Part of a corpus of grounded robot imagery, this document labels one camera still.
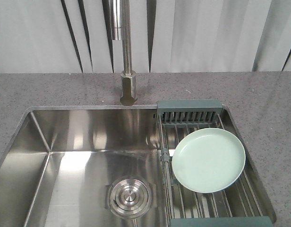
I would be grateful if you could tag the chrome kitchen faucet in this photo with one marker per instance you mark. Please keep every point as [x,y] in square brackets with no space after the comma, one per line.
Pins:
[121,30]

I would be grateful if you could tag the light green round plate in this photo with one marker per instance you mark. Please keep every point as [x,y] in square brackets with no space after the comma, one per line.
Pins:
[208,160]

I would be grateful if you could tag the white pleated curtain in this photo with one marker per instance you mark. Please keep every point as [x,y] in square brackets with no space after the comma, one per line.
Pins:
[58,36]

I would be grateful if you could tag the stainless steel sink basin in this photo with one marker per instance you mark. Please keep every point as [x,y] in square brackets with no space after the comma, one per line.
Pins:
[61,159]

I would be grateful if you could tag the teal metal dish rack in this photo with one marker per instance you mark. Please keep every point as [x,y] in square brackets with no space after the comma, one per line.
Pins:
[243,204]

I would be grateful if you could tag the steel sink drain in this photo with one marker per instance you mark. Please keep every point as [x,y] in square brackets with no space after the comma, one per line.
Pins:
[130,197]

